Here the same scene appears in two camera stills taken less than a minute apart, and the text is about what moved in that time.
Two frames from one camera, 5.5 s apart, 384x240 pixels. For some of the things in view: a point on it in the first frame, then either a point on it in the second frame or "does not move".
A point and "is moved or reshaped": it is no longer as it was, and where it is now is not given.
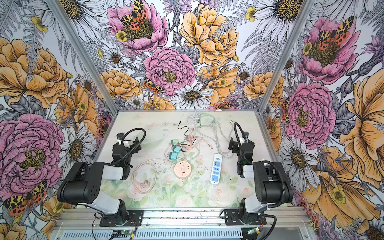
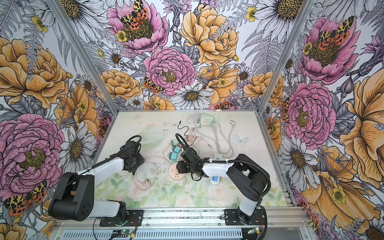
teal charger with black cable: (173, 156) does not move
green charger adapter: (174, 142) does not move
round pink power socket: (182, 169) is moved or reshaped
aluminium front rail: (89, 219) does not move
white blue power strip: (216, 169) does not move
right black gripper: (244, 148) to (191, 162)
